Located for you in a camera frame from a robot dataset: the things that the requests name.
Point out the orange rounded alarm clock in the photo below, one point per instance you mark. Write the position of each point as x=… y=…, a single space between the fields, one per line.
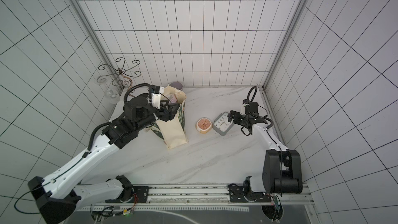
x=203 y=125

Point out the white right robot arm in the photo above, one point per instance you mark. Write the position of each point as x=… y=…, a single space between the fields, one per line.
x=282 y=172

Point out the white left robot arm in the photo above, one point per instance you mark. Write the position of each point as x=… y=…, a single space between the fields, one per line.
x=60 y=193

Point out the grey square alarm clock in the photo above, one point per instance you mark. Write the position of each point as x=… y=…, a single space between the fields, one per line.
x=221 y=125

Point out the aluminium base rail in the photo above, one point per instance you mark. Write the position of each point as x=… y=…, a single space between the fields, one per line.
x=200 y=197

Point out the purple ceramic bowl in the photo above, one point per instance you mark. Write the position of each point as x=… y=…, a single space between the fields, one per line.
x=177 y=85

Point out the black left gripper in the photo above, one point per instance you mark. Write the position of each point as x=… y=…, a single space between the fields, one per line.
x=164 y=109

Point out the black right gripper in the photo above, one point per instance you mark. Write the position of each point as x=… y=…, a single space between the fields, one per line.
x=236 y=117

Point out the lilac round alarm clock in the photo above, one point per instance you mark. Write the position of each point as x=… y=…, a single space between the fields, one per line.
x=172 y=98

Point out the cream canvas floral tote bag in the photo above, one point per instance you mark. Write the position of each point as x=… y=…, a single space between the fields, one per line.
x=173 y=132

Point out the metal jewelry tree stand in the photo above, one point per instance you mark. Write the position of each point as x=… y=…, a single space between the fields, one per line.
x=122 y=77

